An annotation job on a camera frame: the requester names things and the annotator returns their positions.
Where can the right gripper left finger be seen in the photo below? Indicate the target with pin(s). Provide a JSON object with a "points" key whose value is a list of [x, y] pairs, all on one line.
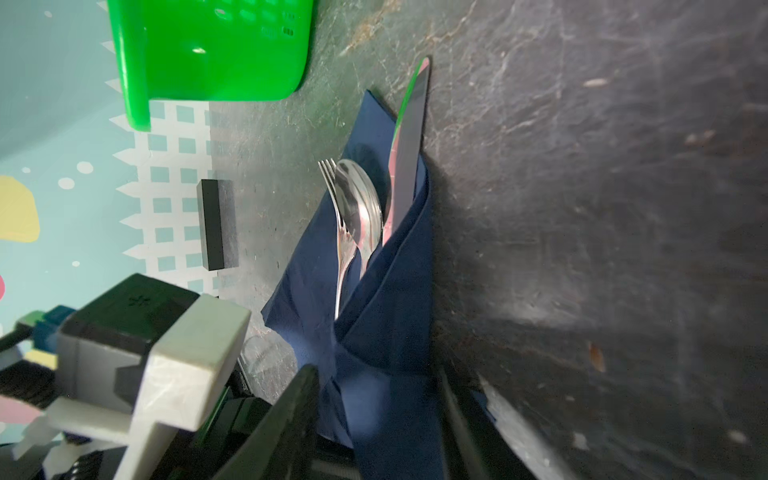
{"points": [[282, 445]]}

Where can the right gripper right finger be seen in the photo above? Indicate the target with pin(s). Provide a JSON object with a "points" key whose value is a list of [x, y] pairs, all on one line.
{"points": [[483, 437]]}

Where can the dark blue paper napkin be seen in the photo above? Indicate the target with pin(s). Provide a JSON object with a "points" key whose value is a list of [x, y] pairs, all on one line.
{"points": [[377, 393]]}

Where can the silver fork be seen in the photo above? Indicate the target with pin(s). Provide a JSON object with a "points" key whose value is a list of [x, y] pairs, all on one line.
{"points": [[346, 246]]}

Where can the green plastic basket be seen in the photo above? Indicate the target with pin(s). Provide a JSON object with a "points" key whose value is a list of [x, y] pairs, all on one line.
{"points": [[208, 50]]}

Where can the black flat pad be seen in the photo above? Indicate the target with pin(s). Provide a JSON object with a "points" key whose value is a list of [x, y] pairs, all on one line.
{"points": [[216, 211]]}

